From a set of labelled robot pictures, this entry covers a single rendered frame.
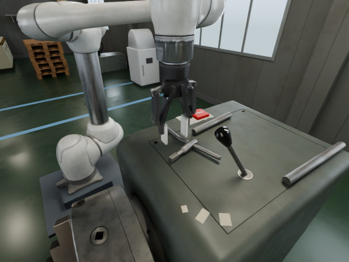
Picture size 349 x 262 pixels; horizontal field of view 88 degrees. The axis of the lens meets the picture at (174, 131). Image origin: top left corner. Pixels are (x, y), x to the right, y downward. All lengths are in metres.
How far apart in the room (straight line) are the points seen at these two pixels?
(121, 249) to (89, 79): 0.75
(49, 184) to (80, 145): 0.40
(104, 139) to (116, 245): 0.74
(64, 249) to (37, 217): 1.74
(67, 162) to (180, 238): 0.76
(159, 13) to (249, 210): 0.44
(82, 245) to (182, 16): 0.48
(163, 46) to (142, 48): 4.26
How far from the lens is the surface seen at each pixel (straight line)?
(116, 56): 6.61
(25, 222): 2.30
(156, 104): 0.46
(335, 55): 2.67
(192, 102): 0.53
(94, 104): 1.02
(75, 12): 0.67
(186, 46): 0.43
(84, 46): 0.91
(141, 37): 4.74
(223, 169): 0.50
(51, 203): 1.23
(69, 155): 1.02
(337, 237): 2.26
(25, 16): 0.82
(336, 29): 2.67
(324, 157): 0.64
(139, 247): 0.43
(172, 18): 0.41
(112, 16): 0.64
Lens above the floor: 1.60
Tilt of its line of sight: 33 degrees down
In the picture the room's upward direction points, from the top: straight up
